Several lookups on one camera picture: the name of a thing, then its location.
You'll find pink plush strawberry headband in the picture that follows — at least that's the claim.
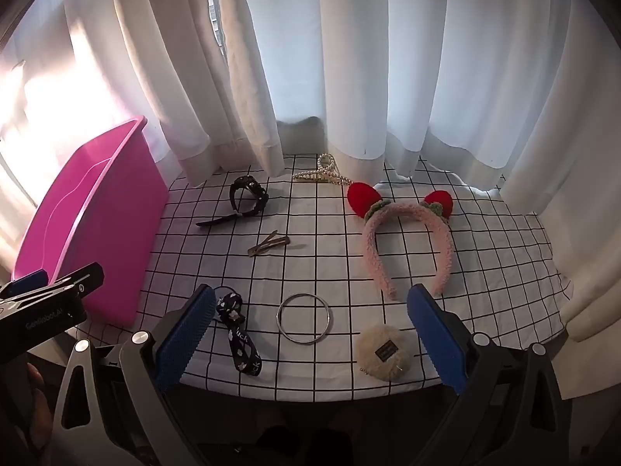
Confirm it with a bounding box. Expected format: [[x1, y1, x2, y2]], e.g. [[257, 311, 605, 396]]
[[347, 181, 455, 301]]

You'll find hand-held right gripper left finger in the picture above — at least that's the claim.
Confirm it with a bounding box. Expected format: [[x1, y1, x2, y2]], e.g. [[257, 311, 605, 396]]
[[51, 284, 217, 466]]

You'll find pink plastic bin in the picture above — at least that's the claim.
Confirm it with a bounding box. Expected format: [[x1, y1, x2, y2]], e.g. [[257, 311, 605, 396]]
[[10, 115, 170, 328]]

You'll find white curtain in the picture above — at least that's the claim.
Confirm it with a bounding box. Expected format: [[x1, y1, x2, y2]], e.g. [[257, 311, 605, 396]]
[[0, 0, 282, 263]]

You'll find black floral hair clip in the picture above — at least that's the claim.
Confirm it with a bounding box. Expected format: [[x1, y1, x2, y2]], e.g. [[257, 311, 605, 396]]
[[213, 285, 263, 378]]

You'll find pearl hair claw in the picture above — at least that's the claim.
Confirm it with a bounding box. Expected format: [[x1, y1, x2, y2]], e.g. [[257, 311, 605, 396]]
[[292, 153, 351, 188]]

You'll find person's left hand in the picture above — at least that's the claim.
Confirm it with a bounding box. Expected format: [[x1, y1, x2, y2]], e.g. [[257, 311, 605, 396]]
[[24, 362, 53, 440]]

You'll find black studded wrist strap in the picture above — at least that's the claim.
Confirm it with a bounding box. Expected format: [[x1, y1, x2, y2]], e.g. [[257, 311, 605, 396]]
[[195, 175, 270, 227]]

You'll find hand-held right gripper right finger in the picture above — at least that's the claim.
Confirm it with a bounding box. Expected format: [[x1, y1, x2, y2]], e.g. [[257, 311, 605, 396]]
[[408, 283, 568, 466]]

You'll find silver metal bangle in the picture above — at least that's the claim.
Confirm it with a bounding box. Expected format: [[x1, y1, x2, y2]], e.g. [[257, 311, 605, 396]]
[[276, 292, 334, 346]]

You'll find window blind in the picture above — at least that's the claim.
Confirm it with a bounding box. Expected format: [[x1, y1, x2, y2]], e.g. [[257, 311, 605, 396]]
[[208, 0, 228, 66]]

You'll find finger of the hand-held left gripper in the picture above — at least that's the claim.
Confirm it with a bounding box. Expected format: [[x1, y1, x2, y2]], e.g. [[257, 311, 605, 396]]
[[0, 271, 49, 298], [0, 262, 105, 322]]

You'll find white pillow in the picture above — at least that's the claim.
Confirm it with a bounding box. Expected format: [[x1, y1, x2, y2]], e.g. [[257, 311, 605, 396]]
[[208, 0, 621, 345]]

